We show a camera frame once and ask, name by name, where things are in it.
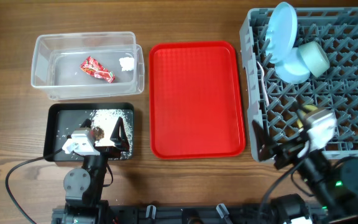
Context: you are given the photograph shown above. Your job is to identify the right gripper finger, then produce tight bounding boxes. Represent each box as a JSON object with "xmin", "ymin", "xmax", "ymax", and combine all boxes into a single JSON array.
[
  {"xmin": 296, "ymin": 109, "xmax": 311, "ymax": 132},
  {"xmin": 252, "ymin": 120, "xmax": 275, "ymax": 161}
]

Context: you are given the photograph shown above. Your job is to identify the yellow cup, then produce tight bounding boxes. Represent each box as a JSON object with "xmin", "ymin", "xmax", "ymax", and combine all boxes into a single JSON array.
[{"xmin": 296, "ymin": 105, "xmax": 318, "ymax": 129}]

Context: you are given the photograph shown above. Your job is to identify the rice and food scraps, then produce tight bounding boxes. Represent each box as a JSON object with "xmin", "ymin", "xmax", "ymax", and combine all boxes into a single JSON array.
[{"xmin": 57, "ymin": 108, "xmax": 134, "ymax": 158}]

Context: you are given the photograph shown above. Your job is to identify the light blue saucer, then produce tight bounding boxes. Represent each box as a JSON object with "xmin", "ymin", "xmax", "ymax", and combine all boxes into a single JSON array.
[{"xmin": 275, "ymin": 47, "xmax": 311, "ymax": 84}]

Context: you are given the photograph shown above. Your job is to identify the green bowl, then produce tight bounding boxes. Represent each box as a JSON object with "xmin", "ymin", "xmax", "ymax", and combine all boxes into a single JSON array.
[{"xmin": 298, "ymin": 41, "xmax": 330, "ymax": 78}]

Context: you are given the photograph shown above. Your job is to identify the red snack wrapper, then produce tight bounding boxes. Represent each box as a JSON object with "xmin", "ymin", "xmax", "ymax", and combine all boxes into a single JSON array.
[{"xmin": 80, "ymin": 56, "xmax": 116, "ymax": 83}]

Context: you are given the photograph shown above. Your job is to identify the white plastic fork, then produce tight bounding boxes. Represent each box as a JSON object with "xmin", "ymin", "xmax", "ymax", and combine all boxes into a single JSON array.
[{"xmin": 256, "ymin": 61, "xmax": 270, "ymax": 107}]

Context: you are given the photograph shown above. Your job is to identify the white tissue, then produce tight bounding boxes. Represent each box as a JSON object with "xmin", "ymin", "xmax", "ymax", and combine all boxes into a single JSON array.
[{"xmin": 119, "ymin": 57, "xmax": 135, "ymax": 72}]

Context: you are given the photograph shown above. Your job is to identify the light blue plate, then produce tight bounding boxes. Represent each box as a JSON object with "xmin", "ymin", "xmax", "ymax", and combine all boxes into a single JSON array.
[{"xmin": 265, "ymin": 2, "xmax": 298, "ymax": 64}]

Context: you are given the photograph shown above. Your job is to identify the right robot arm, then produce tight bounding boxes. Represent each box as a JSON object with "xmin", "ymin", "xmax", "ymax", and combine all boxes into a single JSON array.
[{"xmin": 252, "ymin": 108, "xmax": 358, "ymax": 220}]

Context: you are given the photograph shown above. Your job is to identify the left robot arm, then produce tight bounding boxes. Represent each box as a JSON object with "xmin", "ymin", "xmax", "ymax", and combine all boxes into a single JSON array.
[{"xmin": 60, "ymin": 117, "xmax": 130, "ymax": 224}]

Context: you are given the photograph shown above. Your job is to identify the black waste tray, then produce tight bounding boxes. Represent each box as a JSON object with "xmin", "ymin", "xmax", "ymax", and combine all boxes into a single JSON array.
[{"xmin": 44, "ymin": 103, "xmax": 134, "ymax": 160}]

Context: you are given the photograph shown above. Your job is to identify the grey dishwasher rack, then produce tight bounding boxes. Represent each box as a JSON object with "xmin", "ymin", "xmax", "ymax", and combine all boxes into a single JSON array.
[{"xmin": 239, "ymin": 7, "xmax": 358, "ymax": 159}]

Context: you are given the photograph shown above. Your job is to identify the clear plastic bin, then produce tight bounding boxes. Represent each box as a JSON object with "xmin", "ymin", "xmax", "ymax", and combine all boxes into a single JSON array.
[{"xmin": 31, "ymin": 31, "xmax": 145, "ymax": 101}]

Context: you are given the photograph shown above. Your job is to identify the red serving tray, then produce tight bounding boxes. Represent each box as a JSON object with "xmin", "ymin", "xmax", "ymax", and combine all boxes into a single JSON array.
[{"xmin": 149, "ymin": 41, "xmax": 246, "ymax": 159}]

